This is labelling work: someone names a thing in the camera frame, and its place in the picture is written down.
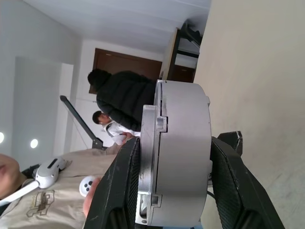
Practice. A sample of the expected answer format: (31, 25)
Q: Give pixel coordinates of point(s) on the black slanted stand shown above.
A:
(78, 118)

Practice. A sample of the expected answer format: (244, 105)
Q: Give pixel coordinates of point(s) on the white round hand controller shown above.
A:
(87, 186)

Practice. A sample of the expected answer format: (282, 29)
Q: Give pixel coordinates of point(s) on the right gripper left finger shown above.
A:
(114, 186)

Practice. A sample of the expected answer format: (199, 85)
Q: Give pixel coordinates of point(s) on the person in white top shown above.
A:
(112, 130)

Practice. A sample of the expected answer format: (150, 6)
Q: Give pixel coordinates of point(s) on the person in black jacket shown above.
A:
(124, 95)

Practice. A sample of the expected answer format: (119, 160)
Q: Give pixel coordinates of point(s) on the silver motor stator housing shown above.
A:
(186, 143)

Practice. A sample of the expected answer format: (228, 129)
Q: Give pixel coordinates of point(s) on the round ceiling light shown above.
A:
(34, 143)
(1, 137)

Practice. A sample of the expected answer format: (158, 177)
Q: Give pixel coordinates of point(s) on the bare operator hand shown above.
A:
(90, 204)

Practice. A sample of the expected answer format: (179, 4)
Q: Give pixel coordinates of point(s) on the round silver rotor disc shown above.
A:
(147, 143)

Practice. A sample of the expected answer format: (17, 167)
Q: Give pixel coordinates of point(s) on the person in beige shirt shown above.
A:
(59, 210)

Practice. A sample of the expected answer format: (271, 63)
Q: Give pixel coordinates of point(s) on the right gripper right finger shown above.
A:
(233, 190)

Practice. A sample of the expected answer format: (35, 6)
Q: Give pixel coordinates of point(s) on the black metal shelf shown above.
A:
(188, 53)

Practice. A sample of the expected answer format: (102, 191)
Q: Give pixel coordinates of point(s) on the brown wooden door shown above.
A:
(124, 62)

